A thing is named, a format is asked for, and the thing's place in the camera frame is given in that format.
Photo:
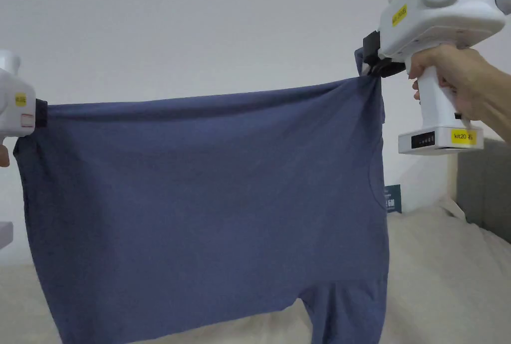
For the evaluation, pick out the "dark printed card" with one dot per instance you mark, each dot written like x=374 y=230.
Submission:
x=393 y=198

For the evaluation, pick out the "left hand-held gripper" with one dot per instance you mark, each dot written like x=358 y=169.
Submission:
x=16 y=104

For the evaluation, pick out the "dark blue shirt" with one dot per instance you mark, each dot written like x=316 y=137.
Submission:
x=199 y=200

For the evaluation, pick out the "bed with beige sheet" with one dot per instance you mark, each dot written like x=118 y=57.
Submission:
x=447 y=280

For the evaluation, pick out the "grey padded headboard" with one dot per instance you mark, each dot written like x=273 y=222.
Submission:
x=485 y=184

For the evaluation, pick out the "person's right hand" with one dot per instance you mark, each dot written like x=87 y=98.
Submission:
x=459 y=68

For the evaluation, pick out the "person's left hand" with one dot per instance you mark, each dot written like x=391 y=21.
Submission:
x=3 y=154

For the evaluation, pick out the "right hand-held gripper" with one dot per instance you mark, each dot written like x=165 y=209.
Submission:
x=423 y=21

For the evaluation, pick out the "person's right forearm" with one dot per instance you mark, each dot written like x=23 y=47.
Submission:
x=499 y=98

